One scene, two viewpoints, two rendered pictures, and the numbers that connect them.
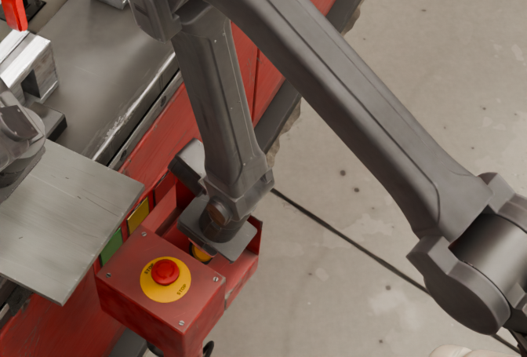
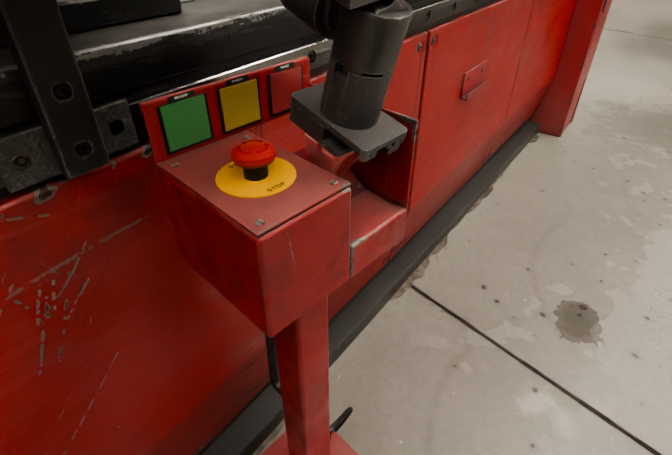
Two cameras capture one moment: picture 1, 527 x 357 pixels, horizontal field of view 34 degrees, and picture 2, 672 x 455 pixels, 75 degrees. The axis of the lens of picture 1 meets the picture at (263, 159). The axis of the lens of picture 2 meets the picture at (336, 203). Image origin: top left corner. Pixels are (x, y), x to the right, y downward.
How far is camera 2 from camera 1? 0.94 m
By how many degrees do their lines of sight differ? 24
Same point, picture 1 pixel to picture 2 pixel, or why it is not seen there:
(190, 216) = (309, 96)
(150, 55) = not seen: outside the picture
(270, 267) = (417, 354)
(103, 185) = not seen: outside the picture
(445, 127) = (573, 264)
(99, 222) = not seen: outside the picture
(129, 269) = (209, 163)
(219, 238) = (346, 112)
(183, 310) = (269, 208)
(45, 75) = not seen: outside the picture
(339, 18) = (478, 186)
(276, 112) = (428, 236)
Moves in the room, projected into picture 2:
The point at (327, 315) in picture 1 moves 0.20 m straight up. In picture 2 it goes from (472, 408) to (489, 355)
